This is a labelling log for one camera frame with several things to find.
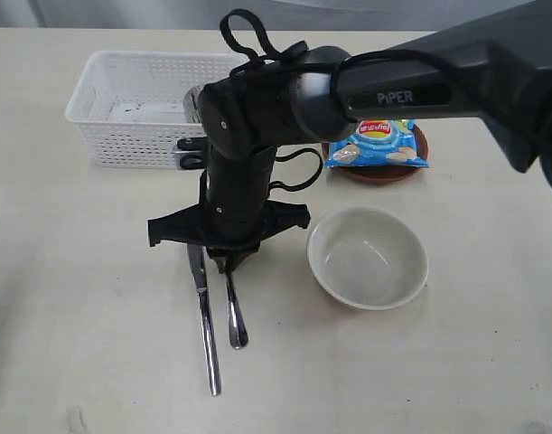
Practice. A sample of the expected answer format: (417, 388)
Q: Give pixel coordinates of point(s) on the stainless steel cup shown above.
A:
(191, 106)

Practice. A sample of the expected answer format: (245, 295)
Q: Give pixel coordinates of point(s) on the silver table knife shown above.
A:
(197, 265)

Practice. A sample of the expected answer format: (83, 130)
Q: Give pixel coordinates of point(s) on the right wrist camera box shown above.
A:
(191, 153)

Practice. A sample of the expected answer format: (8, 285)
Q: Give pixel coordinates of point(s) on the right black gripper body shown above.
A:
(228, 238)

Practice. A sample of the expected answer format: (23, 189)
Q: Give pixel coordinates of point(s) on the silver fork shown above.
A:
(238, 334)

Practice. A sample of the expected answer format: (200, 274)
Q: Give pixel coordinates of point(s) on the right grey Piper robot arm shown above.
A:
(497, 68)

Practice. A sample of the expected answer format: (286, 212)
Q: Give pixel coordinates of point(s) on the dark brown round plate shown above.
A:
(381, 175)

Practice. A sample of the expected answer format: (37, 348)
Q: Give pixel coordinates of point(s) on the blue chips bag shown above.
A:
(377, 143)

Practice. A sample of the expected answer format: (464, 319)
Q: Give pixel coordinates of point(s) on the white perforated plastic basket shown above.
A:
(128, 105)

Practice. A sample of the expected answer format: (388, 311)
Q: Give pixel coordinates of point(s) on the pale green ceramic bowl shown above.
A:
(367, 259)

